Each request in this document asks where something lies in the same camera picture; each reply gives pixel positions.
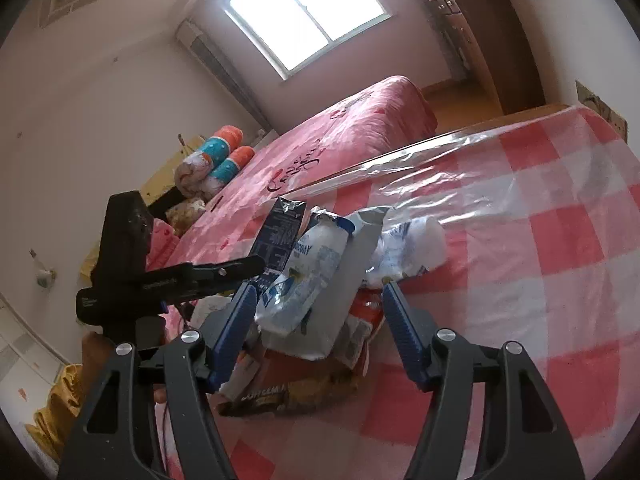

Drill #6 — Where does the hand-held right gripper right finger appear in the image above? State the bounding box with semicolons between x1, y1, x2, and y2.
381;280;586;480

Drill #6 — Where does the wall socket panel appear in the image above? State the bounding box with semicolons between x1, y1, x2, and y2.
575;79;629;143

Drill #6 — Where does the white and blue plastic bag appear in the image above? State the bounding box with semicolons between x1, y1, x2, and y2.
254;207;357;337

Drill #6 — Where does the bed with pink sheet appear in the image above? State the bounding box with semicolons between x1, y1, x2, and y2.
145;75;438;331

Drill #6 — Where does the window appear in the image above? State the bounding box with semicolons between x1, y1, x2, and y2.
223;0;392;81

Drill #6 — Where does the crumpled white plastic bag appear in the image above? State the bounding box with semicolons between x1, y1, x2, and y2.
365;215;447;288

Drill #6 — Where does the folded floral quilt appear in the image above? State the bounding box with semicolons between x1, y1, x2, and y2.
172;150;226;200

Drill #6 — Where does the pink pillow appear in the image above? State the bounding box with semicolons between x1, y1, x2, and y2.
147;217;178;271

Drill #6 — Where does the teal and orange bolster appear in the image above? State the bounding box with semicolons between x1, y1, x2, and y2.
200;125;244;166
207;146;256;183

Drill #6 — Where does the wooden wardrobe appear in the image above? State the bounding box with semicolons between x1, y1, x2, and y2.
425;0;547;117

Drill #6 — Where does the grey foil bag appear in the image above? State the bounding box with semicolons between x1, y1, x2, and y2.
272;206;392;362

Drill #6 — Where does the small wall fixture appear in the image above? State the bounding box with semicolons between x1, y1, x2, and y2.
29;247;57;290

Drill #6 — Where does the person's left hand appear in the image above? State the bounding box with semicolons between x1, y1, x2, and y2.
81;329;119;392

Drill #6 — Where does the dark blue snack packet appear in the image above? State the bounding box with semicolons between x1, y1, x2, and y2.
248;196;307;281

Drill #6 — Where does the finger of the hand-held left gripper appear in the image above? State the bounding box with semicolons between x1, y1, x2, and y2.
180;254;266;297

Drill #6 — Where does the pink checked tablecloth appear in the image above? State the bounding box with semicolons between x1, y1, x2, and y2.
165;105;640;480

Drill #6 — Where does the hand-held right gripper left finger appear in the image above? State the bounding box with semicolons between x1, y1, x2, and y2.
56;281;259;480

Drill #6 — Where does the white standing air conditioner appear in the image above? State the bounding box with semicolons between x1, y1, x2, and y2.
175;19;275;133

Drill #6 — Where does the yellow cloth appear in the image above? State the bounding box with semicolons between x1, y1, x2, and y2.
25;362;93;463

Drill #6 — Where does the floral pillow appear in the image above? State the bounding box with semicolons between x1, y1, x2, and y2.
167;199;206;236

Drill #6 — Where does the brown coffee packet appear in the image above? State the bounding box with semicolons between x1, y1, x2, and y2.
215;355;362;418

